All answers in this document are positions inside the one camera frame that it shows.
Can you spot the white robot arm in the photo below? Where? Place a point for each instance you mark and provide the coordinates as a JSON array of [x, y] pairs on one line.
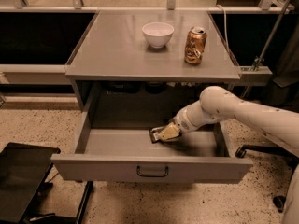
[[216, 104]]

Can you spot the black rxbar chocolate wrapper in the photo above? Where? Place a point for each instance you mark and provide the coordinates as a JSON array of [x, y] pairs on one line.
[[160, 131]]

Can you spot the grey cabinet counter unit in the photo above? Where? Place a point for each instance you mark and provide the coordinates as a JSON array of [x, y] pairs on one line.
[[115, 49]]

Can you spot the grey metal rod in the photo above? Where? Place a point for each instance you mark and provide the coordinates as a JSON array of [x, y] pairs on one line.
[[264, 5]]

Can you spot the white ceramic bowl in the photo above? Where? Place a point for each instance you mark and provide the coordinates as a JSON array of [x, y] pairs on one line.
[[157, 34]]

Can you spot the grey open top drawer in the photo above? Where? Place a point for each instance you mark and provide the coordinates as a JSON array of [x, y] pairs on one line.
[[110, 147]]

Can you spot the crushed orange soda can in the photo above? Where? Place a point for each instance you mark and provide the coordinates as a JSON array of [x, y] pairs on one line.
[[195, 45]]

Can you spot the black drawer handle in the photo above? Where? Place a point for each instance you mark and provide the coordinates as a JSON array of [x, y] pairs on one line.
[[152, 173]]

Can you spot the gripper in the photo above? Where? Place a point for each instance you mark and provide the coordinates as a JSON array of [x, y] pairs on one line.
[[181, 122]]

